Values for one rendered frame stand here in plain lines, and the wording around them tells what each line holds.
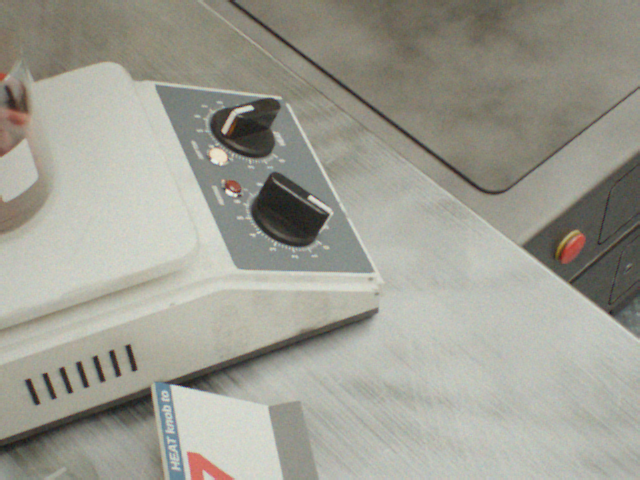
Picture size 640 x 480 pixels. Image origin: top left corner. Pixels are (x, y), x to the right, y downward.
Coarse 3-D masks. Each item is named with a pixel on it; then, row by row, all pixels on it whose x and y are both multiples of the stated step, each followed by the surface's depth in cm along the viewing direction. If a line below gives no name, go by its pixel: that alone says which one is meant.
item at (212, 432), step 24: (192, 408) 52; (216, 408) 53; (240, 408) 54; (192, 432) 51; (216, 432) 52; (240, 432) 53; (192, 456) 50; (216, 456) 51; (240, 456) 52; (264, 456) 53
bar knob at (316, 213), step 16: (272, 176) 55; (272, 192) 55; (288, 192) 54; (304, 192) 55; (256, 208) 55; (272, 208) 55; (288, 208) 55; (304, 208) 55; (320, 208) 55; (272, 224) 55; (288, 224) 55; (304, 224) 55; (320, 224) 55; (288, 240) 54; (304, 240) 55
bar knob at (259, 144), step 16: (224, 112) 59; (240, 112) 57; (256, 112) 58; (272, 112) 58; (224, 128) 57; (240, 128) 57; (256, 128) 59; (224, 144) 58; (240, 144) 58; (256, 144) 58; (272, 144) 59
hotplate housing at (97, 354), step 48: (144, 96) 58; (192, 192) 54; (144, 288) 51; (192, 288) 51; (240, 288) 52; (288, 288) 53; (336, 288) 55; (384, 288) 57; (0, 336) 50; (48, 336) 50; (96, 336) 51; (144, 336) 52; (192, 336) 53; (240, 336) 54; (288, 336) 56; (0, 384) 51; (48, 384) 52; (96, 384) 53; (144, 384) 54; (0, 432) 53
